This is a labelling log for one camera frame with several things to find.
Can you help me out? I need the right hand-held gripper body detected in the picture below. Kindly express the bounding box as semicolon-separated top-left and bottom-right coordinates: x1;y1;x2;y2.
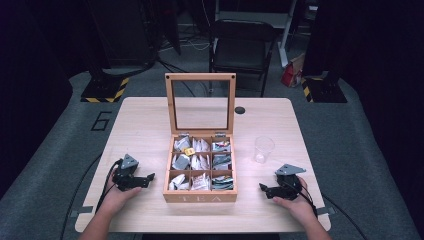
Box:
269;163;307;202

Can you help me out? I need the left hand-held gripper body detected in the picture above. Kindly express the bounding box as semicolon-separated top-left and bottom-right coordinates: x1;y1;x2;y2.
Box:
112;153;150;192

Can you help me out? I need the person's right hand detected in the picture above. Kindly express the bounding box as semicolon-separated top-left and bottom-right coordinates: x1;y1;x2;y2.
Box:
272;175;317;224

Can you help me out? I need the person's left hand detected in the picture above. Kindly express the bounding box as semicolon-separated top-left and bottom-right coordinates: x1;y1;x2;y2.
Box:
103;168;143;216

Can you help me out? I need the clear plastic cup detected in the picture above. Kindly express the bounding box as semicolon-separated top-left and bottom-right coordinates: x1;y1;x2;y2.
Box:
253;135;276;165

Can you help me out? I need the pile of tea bags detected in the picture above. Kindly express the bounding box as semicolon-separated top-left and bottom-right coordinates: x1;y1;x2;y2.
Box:
168;136;235;192

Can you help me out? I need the wooden tea box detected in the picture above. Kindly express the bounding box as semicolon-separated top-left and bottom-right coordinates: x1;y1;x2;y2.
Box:
162;72;239;204

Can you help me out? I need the striped black stand base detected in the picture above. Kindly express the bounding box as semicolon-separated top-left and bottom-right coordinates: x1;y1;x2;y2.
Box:
300;76;348;104
80;76;130;104

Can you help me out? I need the red paper bag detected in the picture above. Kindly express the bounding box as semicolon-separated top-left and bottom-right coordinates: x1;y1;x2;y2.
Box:
280;52;306;89

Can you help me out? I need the dark curtain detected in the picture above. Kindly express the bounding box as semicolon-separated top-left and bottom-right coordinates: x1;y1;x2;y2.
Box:
0;0;74;199
301;0;424;234

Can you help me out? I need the black folding chair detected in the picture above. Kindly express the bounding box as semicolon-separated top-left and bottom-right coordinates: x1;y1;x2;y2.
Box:
208;18;278;98

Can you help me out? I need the white desk leg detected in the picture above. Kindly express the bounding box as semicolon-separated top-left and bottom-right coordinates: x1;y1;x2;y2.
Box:
277;0;299;68

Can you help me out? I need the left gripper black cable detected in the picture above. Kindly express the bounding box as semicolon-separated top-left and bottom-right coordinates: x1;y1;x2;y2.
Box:
59;158;124;240

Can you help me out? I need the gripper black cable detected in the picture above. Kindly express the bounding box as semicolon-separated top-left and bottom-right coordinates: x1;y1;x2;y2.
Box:
59;158;124;240
293;181;368;240

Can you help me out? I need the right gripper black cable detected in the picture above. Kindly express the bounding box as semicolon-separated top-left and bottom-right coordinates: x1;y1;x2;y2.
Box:
293;181;368;240

